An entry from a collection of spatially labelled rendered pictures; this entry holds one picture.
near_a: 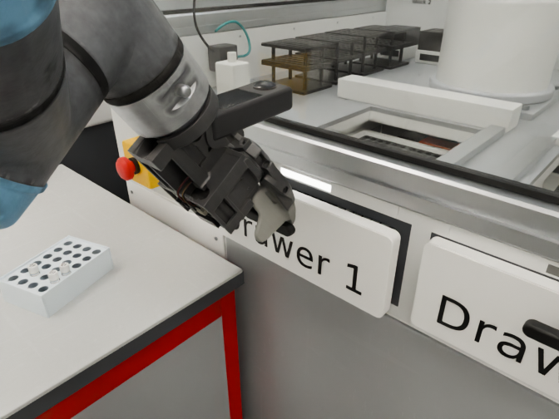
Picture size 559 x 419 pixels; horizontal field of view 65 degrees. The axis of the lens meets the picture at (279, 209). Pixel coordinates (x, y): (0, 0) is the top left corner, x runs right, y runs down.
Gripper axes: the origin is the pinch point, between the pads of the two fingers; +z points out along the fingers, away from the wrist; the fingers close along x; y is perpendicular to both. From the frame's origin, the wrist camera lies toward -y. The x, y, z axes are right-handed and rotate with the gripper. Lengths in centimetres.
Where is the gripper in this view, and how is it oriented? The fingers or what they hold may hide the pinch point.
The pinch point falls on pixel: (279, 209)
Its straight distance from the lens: 53.1
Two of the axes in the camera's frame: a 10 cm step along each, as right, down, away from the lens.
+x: 7.4, 3.2, -5.9
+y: -5.5, 8.0, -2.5
